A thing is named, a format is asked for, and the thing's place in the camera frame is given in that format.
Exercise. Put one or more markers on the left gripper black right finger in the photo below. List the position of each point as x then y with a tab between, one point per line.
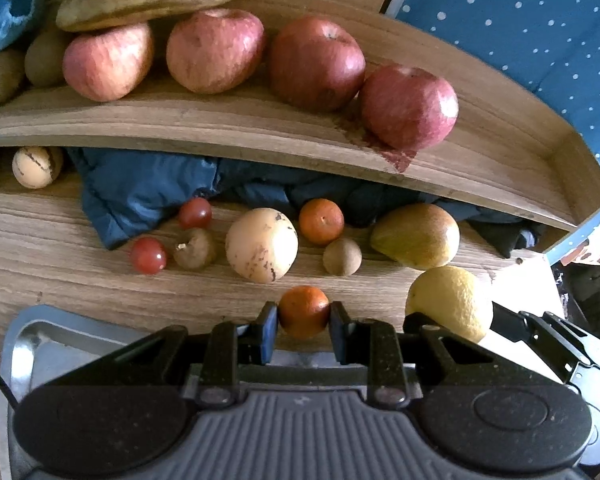
373	344

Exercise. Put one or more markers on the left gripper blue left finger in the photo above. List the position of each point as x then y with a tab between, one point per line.
232	344

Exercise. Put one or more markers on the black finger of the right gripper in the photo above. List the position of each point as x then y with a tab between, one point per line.
548	336

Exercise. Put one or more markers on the small orange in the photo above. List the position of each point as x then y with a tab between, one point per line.
321	221
303	312

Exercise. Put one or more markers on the small brown longan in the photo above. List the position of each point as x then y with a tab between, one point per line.
342	257

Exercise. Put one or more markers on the yellow lemon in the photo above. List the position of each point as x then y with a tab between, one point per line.
454	298

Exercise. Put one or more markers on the beige round pepino melon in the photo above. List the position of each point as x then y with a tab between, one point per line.
261	245

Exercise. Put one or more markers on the brown mangosteen-like fruit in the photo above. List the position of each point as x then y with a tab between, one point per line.
195	249

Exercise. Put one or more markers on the green-red pear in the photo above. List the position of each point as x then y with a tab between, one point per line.
420	236

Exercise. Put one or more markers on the cherry tomato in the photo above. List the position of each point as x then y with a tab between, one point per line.
148	255
195	214

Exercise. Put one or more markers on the striped pepino melon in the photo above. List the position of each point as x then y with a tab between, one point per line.
36	167

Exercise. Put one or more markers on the wooden curved shelf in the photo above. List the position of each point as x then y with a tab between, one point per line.
508	150

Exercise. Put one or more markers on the dark blue jacket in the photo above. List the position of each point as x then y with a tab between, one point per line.
127	193

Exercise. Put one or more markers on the steel tray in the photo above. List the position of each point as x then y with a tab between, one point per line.
44	342

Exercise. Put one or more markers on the red apple, rightmost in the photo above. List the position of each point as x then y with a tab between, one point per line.
407	107

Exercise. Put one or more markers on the pale red apple, leftmost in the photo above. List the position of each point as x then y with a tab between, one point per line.
107	66

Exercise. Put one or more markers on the blue polka-dot board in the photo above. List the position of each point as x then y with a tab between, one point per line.
550	47

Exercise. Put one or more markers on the brown kiwi, right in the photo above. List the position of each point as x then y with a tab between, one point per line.
43	60

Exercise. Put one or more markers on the brown kiwi, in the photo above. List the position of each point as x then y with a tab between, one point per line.
11	73
43	60

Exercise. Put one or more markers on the brown kiwi, left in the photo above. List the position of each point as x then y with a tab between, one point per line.
11	73

